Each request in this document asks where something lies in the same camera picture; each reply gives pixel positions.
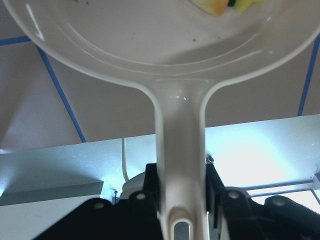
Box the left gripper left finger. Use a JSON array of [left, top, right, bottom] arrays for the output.
[[36, 163, 164, 240]]

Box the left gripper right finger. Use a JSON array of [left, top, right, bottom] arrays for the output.
[[205, 164, 320, 240]]

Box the beige plastic dustpan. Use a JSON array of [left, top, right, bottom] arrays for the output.
[[4, 0, 320, 240]]

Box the yellow green sponge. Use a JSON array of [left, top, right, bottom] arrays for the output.
[[227, 0, 265, 13]]

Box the toy croissant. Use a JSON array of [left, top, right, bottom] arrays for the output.
[[191, 0, 229, 17]]

